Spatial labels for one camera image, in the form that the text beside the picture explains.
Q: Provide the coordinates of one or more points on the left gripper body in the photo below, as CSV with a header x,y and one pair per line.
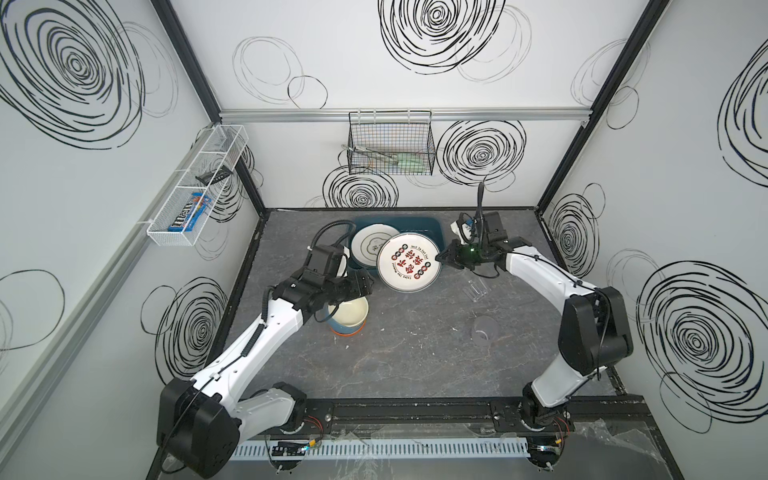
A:
x,y
360,284

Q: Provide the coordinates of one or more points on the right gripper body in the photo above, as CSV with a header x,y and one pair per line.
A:
x,y
455,255

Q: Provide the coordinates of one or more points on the cream bowl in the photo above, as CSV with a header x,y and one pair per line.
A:
x,y
350,315

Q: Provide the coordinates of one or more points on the clear glass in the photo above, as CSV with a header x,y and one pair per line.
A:
x,y
476,289
485,331

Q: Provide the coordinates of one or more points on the orange bowl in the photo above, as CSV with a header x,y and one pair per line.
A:
x,y
348,332

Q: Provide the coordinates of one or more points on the plate with clover emblem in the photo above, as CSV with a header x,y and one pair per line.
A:
x,y
367,242

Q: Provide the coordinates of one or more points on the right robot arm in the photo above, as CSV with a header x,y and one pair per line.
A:
x,y
594,328

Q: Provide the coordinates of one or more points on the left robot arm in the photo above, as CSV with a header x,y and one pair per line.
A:
x,y
201,421

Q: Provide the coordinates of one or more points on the teal plastic bin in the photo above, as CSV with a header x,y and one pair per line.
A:
x,y
426,226

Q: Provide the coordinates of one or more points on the green item in basket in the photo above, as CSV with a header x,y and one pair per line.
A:
x,y
414,162

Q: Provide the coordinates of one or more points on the metal tongs in basket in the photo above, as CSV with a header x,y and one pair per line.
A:
x,y
372,154

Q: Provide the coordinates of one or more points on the black remote in basket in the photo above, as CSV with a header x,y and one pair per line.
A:
x,y
214,176

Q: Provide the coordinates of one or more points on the blue candy packet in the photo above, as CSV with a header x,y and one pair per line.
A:
x,y
194,207

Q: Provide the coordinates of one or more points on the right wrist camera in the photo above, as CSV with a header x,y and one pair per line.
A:
x,y
486,228

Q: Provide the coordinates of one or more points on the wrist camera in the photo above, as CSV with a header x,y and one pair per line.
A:
x,y
325,262
486,228

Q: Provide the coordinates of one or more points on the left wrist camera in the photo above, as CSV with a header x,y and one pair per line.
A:
x,y
325,262

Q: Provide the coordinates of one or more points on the black front rail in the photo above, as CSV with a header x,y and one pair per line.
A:
x,y
504,414

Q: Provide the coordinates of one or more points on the black wire basket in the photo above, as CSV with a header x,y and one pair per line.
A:
x,y
391,132

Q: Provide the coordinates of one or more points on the white slotted cable duct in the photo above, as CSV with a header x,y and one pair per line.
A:
x,y
392,449

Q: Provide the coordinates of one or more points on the white wire shelf basket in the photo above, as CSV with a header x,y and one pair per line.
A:
x,y
221,144

